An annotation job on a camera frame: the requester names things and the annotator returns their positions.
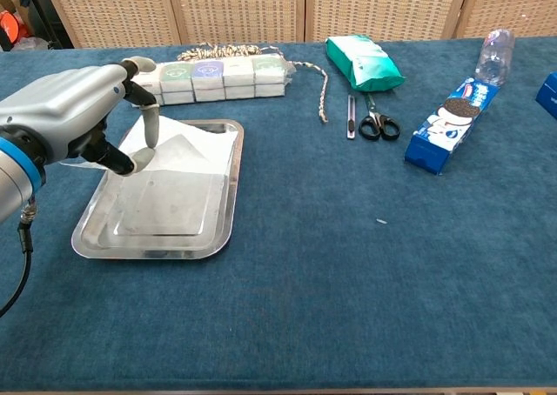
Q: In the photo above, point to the green wet wipes pack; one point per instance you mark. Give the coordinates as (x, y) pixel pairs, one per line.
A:
(365, 64)

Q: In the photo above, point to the long slim blue cookie box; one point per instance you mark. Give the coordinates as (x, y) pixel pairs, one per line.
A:
(448, 125)

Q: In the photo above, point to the pocket tissue multipack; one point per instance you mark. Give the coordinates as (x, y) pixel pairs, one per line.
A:
(217, 79)

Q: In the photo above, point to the white paper napkin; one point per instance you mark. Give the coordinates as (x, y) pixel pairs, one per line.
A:
(191, 151)

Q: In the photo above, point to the black tripod stand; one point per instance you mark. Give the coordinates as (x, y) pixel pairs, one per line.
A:
(43, 16)

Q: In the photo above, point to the stainless steel rectangular tray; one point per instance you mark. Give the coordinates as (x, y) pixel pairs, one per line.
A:
(152, 243)

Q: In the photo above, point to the wide blue cookie box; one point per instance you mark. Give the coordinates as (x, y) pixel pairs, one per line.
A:
(549, 97)

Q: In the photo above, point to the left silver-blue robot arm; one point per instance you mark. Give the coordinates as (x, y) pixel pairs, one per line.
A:
(11, 186)

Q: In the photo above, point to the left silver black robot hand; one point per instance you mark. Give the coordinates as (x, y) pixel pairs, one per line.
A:
(65, 108)

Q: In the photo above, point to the blue table cloth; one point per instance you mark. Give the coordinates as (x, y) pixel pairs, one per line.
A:
(304, 303)

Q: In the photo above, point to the slim utility knife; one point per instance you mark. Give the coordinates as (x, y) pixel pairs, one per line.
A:
(351, 116)

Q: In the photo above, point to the orange object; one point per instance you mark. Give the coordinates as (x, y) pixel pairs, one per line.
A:
(8, 25)

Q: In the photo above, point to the wicker folding screen panel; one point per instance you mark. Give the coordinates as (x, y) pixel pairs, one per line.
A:
(383, 3)
(509, 1)
(235, 8)
(109, 8)

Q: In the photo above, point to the clear plastic bottle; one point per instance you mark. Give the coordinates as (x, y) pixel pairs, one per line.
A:
(494, 60)

